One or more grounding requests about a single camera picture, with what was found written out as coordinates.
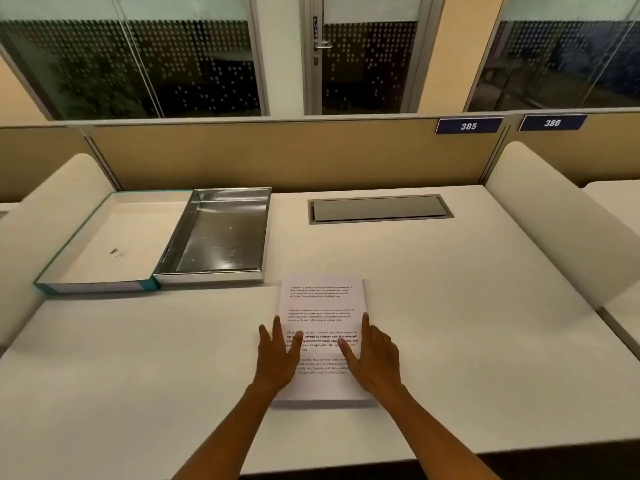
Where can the person's left hand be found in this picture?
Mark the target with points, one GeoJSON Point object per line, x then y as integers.
{"type": "Point", "coordinates": [275, 362]}

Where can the person's right hand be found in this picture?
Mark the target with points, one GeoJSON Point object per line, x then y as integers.
{"type": "Point", "coordinates": [377, 362]}

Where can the stack of printed paper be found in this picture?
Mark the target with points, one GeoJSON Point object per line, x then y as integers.
{"type": "Point", "coordinates": [322, 299]}

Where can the teal box with silver interior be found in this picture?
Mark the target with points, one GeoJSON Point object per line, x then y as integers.
{"type": "Point", "coordinates": [220, 234]}

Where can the person's right forearm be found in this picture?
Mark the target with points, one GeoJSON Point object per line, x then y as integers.
{"type": "Point", "coordinates": [435, 437]}

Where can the person's left forearm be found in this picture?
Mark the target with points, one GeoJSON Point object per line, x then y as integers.
{"type": "Point", "coordinates": [230, 437]}

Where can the wide beige partition panel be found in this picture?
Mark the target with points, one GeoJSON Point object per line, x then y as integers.
{"type": "Point", "coordinates": [300, 154]}

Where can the white curved desk divider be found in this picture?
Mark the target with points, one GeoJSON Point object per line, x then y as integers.
{"type": "Point", "coordinates": [550, 214]}
{"type": "Point", "coordinates": [45, 229]}

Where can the blue number plate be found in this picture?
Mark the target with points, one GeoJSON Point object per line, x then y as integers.
{"type": "Point", "coordinates": [552, 122]}
{"type": "Point", "coordinates": [468, 126]}

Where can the green potted plant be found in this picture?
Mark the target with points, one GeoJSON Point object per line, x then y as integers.
{"type": "Point", "coordinates": [100, 94]}

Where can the glass door with metal frame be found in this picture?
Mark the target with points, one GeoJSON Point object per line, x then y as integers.
{"type": "Point", "coordinates": [370, 69]}

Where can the dotted glass wall panel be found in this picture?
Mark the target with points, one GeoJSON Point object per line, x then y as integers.
{"type": "Point", "coordinates": [560, 59]}
{"type": "Point", "coordinates": [200, 59]}

